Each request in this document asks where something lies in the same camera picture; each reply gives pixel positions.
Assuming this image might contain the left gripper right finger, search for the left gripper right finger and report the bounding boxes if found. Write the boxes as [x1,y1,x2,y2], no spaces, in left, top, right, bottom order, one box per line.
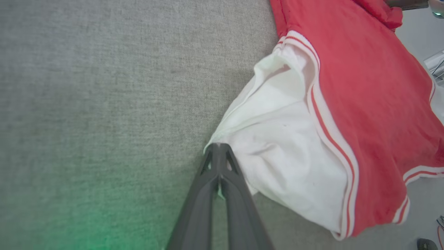
[219,143,275,250]

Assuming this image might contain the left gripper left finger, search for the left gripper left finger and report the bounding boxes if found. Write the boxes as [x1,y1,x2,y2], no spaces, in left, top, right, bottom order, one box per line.
[166,143,220,250]

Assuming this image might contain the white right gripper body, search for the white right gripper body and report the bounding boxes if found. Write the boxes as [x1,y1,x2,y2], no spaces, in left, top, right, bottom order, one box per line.
[429,0,444,18]

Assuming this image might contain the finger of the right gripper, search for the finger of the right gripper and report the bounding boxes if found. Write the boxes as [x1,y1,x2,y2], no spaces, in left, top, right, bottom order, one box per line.
[385,0,429,10]

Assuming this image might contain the red and white garment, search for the red and white garment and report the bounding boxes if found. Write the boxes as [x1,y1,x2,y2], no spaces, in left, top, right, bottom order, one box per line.
[204,0,444,241]

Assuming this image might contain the small black object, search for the small black object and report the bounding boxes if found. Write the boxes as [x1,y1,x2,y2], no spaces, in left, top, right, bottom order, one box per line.
[416,238,438,250]

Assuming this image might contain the white device with cables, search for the white device with cables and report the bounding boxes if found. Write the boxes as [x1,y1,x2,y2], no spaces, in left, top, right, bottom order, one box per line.
[423,50,444,86]

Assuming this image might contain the thin coloured wires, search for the thin coloured wires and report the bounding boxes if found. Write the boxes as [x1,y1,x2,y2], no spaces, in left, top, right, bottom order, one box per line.
[435,215,444,249]

